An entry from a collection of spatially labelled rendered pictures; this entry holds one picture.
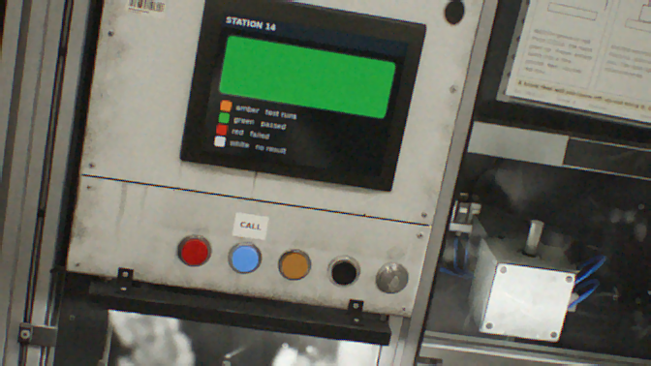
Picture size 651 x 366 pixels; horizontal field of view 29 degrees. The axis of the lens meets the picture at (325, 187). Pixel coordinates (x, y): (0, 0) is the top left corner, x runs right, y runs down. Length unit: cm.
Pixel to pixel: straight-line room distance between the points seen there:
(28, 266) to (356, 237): 39
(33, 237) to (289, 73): 36
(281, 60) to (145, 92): 16
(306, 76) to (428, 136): 17
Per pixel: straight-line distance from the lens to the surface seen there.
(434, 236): 154
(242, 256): 150
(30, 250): 153
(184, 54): 144
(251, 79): 142
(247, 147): 144
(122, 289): 150
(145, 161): 147
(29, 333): 156
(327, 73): 143
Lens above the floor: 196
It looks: 17 degrees down
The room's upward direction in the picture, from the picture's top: 11 degrees clockwise
